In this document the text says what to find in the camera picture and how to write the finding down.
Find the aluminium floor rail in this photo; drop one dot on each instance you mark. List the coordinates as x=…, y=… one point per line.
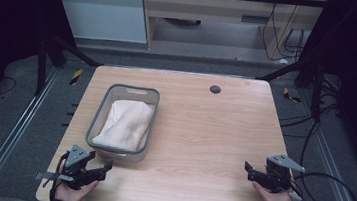
x=11, y=136
x=336, y=177

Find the cream white towel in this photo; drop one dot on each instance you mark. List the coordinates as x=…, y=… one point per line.
x=127, y=125

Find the black metal stand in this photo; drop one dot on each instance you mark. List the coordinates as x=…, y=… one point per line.
x=317, y=91
x=41, y=66

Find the white cabinet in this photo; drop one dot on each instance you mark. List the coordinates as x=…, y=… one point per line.
x=101, y=15

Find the grey plastic basket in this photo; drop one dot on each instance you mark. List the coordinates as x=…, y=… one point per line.
x=104, y=119

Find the person's left hand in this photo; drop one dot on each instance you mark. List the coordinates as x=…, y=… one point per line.
x=72, y=195

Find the light wooden desk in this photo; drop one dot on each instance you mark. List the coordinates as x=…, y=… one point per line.
x=209, y=8

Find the round dark table grommet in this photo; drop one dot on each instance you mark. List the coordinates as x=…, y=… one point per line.
x=215, y=89

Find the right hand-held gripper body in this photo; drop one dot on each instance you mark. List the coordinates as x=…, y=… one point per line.
x=277, y=176

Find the yellow black tape strip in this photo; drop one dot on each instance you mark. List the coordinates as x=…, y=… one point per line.
x=290, y=96
x=76, y=77

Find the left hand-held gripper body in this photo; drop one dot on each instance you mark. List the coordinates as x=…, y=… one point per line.
x=76, y=156

